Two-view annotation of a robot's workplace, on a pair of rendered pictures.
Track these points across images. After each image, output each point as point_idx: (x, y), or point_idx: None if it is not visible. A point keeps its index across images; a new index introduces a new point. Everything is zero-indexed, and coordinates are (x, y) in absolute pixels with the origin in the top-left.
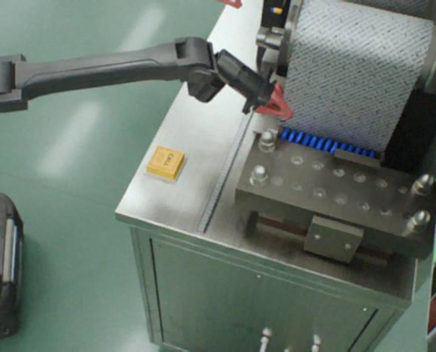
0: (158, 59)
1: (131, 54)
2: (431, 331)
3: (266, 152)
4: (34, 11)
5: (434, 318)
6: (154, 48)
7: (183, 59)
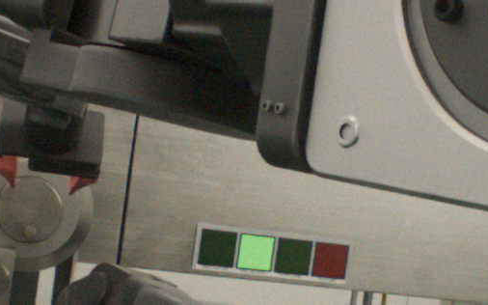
0: (183, 292)
1: (198, 304)
2: (346, 267)
3: None
4: None
5: (338, 260)
6: (165, 289)
7: (161, 280)
